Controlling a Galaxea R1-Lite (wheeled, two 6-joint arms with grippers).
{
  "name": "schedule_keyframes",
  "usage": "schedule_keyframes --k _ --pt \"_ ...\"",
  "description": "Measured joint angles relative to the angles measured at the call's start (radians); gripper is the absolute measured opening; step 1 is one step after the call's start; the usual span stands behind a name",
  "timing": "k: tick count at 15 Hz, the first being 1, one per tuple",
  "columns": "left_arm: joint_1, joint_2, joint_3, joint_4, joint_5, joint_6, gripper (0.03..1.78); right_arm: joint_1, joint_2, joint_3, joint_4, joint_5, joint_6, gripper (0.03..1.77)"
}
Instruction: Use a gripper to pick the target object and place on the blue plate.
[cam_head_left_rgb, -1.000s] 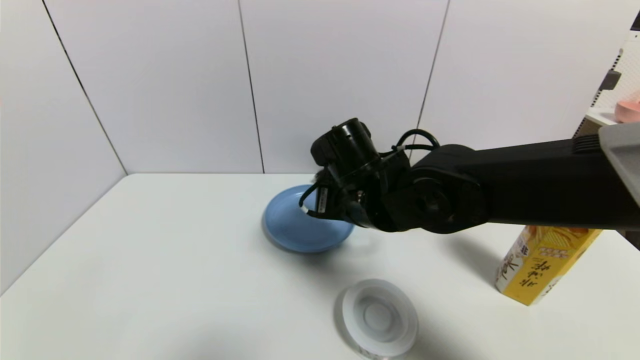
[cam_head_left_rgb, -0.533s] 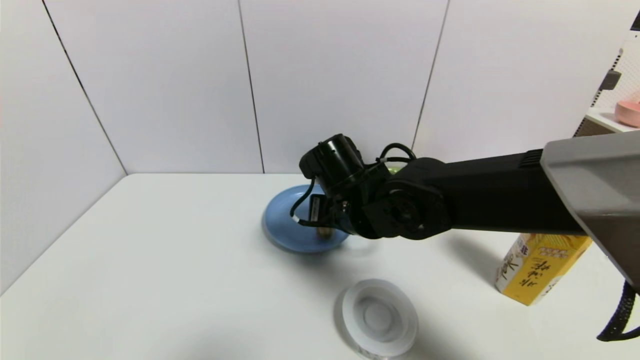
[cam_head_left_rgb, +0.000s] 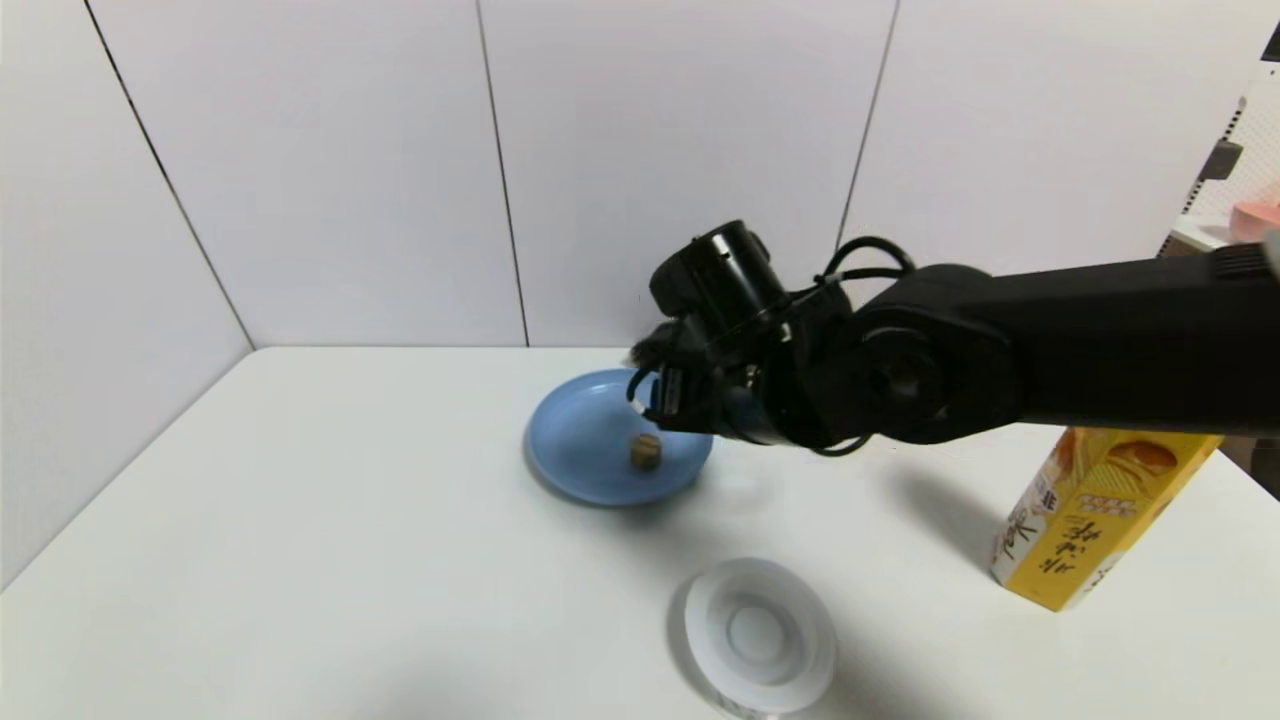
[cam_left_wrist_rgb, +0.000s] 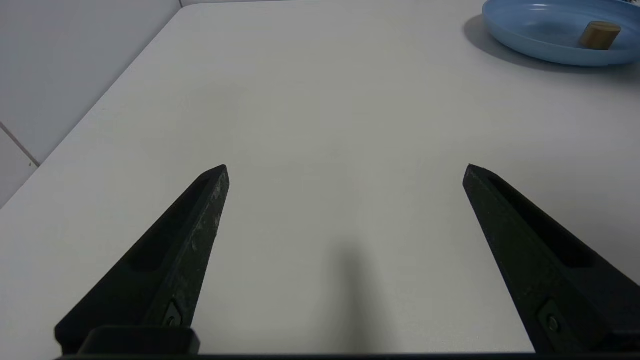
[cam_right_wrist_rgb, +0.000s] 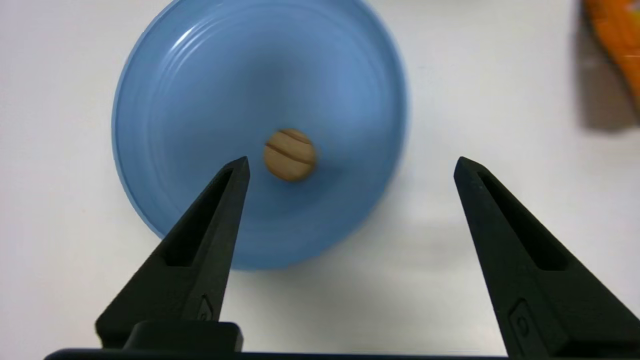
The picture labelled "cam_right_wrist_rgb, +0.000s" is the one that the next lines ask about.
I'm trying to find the orange snack bag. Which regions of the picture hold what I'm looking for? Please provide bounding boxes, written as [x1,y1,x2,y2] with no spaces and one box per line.
[582,0,640,121]

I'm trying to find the small brown ridged ball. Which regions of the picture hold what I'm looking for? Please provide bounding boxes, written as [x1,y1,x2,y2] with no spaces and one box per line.
[263,128,318,182]

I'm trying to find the blue round plate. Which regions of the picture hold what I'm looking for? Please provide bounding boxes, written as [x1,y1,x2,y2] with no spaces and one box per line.
[111,0,410,271]

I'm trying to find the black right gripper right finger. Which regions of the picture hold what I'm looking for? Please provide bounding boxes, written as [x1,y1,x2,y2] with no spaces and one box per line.
[453,156,640,360]

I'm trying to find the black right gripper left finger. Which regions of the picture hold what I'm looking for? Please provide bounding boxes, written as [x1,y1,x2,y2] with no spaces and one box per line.
[95,156,251,349]

